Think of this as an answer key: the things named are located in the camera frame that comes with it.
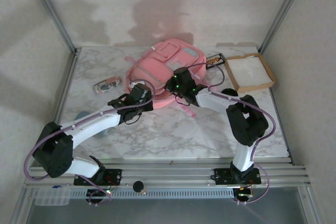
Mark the black round lid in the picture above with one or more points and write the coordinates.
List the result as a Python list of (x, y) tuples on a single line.
[(231, 92)]

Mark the aluminium frame post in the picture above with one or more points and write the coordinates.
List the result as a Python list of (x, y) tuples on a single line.
[(283, 11), (52, 14)]

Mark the pink backpack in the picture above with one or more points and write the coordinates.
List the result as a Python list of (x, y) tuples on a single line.
[(155, 72)]

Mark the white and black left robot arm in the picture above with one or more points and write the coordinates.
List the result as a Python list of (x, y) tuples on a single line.
[(92, 124)]

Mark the aluminium side rail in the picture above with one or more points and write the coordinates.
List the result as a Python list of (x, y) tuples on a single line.
[(61, 103)]

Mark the black box with orange print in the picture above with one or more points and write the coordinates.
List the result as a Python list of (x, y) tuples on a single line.
[(216, 59)]

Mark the black round knob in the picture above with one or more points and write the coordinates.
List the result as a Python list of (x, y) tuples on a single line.
[(138, 186)]

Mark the small circuit board with LED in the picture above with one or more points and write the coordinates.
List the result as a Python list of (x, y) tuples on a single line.
[(244, 194), (110, 191)]

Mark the white patterned pencil case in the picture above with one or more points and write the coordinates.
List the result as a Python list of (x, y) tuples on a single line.
[(106, 85)]

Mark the aluminium frame leg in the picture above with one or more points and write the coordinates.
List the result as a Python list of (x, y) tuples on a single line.
[(312, 205), (22, 205)]

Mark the cardboard tray with white paper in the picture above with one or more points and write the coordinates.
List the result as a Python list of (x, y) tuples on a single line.
[(249, 72)]

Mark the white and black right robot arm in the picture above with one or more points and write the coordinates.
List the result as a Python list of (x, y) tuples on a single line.
[(246, 121)]

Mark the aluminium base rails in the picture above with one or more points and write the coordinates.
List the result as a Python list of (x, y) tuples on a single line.
[(168, 174)]

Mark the clear plastic organizer box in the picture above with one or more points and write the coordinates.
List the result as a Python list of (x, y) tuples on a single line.
[(52, 197)]

